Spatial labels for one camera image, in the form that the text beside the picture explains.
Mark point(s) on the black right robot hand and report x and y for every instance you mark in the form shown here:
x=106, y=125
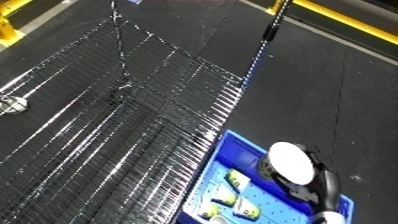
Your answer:
x=324, y=190

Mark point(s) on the pale right robot arm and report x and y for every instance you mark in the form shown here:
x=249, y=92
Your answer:
x=330, y=218

